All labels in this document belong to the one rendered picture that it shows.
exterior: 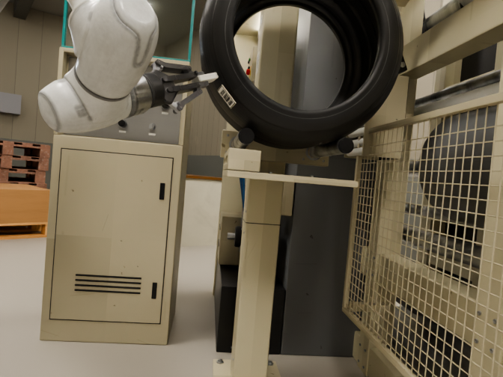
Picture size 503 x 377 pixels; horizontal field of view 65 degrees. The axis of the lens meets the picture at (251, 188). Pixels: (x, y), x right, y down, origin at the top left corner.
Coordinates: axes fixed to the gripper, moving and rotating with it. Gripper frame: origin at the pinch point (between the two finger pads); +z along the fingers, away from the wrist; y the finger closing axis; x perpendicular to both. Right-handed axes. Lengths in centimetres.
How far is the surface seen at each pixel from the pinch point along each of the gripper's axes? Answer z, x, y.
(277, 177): 8.2, 1.3, 31.0
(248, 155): 4.7, -1.9, 22.3
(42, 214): 74, -346, -11
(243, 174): 2.3, -4.1, 26.3
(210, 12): 9.2, 3.4, -15.9
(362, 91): 28.5, 24.0, 19.6
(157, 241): 18, -84, 40
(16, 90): 264, -704, -278
